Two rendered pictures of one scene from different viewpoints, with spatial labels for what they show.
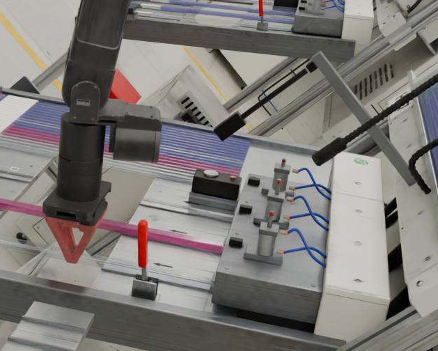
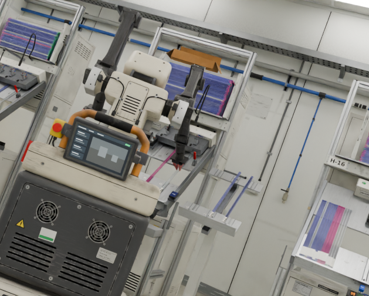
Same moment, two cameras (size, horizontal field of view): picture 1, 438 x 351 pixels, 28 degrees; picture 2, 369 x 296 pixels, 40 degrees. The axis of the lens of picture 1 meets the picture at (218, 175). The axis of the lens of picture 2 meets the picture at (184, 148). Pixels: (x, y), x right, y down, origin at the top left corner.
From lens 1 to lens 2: 2.96 m
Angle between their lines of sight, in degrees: 62
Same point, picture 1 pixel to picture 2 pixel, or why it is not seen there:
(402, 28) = (58, 69)
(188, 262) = not seen: hidden behind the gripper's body
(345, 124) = (49, 106)
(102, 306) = (196, 170)
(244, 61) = not seen: outside the picture
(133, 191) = (3, 177)
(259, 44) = (23, 101)
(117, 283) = (188, 166)
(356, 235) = (193, 128)
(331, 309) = (212, 141)
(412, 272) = (220, 127)
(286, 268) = (200, 141)
